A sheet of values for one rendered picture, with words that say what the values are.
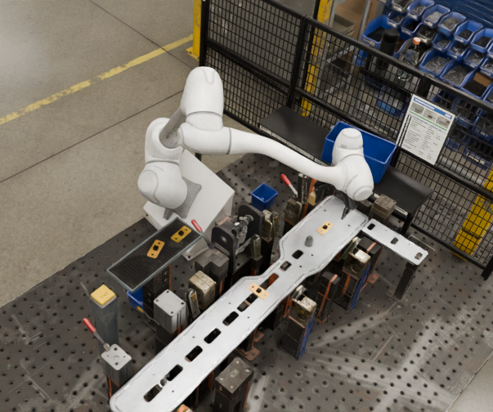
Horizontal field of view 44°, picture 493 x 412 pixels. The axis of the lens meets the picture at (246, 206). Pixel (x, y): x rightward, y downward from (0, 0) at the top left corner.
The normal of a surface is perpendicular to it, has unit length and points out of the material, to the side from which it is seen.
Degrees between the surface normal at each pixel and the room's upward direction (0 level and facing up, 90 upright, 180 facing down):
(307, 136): 0
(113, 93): 0
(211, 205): 44
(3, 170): 0
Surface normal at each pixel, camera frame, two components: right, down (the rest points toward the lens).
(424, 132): -0.63, 0.52
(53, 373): 0.09, -0.69
